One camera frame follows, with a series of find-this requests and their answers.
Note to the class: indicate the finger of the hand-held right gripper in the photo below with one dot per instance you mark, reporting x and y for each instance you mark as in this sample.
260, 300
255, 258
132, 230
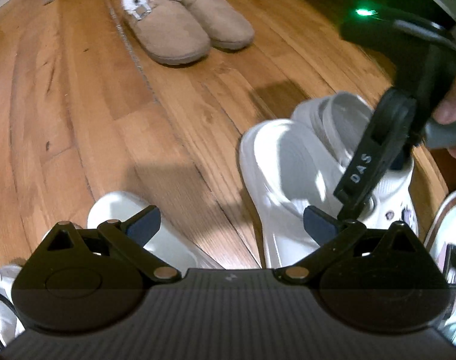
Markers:
348, 207
401, 159

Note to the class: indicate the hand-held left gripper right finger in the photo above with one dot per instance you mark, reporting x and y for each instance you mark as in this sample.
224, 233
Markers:
318, 225

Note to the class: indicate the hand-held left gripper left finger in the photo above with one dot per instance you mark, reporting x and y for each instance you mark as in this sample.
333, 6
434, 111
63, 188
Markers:
145, 222

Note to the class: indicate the white clog with charms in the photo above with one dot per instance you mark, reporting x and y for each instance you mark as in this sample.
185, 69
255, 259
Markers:
288, 165
450, 213

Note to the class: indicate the tan fleece-lined slipper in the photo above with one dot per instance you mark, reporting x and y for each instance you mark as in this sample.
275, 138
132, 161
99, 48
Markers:
168, 33
220, 18

